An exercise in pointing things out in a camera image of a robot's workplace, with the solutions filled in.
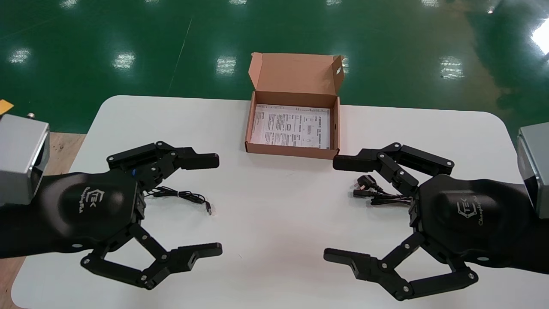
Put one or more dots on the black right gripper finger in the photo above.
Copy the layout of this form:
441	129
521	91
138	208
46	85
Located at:
351	163

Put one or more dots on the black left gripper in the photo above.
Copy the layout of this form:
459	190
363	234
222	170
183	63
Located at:
94	206

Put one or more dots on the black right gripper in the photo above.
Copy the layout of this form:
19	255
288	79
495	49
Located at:
472	214

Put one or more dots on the brown cardboard storage box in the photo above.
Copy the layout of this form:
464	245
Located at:
296	73

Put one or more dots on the printed paper manual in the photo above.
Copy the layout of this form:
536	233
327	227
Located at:
291	126

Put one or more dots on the small orange tag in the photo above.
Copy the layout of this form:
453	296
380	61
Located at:
4	106

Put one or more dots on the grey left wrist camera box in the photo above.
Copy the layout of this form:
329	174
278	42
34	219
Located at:
17	154

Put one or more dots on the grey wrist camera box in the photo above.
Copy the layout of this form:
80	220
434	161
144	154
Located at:
536	163
17	154

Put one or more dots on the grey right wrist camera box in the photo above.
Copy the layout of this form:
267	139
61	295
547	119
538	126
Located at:
536	163

